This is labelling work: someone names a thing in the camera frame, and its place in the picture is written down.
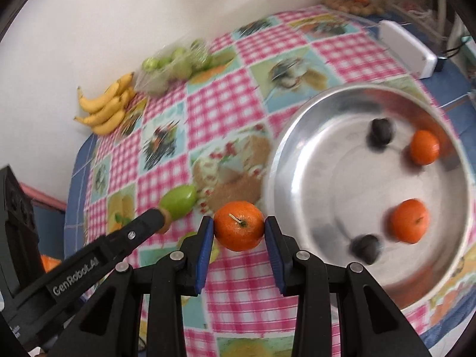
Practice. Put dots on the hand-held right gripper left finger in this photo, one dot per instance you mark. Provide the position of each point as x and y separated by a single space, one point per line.
206 256

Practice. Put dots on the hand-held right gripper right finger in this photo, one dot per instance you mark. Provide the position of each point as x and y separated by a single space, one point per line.
274 258

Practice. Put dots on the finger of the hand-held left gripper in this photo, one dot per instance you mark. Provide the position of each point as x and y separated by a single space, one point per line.
145 227

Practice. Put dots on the brown longan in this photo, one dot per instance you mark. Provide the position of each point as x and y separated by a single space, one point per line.
166 227

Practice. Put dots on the orange tangerine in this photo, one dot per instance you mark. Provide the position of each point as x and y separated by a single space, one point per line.
409 225
424 147
239 230

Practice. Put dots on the large green jujube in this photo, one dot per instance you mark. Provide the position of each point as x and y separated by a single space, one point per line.
182 199

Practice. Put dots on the dark red cherry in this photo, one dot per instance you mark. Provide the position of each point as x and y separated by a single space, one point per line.
379 132
366 249

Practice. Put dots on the silver metal plate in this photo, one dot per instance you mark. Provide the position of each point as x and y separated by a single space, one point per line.
334 178

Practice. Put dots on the bag of green fruits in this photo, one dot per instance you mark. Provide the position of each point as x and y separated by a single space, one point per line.
156 81

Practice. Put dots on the blue chair with pink edge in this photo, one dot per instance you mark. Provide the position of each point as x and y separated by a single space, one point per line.
52 230

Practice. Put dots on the orange plastic cup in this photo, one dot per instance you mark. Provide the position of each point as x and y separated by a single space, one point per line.
48 264

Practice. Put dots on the yellow banana bunch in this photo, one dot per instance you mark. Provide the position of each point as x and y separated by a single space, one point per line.
106 113

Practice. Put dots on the pink checkered printed tablecloth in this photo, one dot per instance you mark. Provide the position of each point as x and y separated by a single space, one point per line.
215 104

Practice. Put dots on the pile of small green jujubes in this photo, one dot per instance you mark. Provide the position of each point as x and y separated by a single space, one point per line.
182 67

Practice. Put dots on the white plastic device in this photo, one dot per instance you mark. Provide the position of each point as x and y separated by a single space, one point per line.
405 48

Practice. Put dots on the white furniture frame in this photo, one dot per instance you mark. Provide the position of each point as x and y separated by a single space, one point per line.
442 11

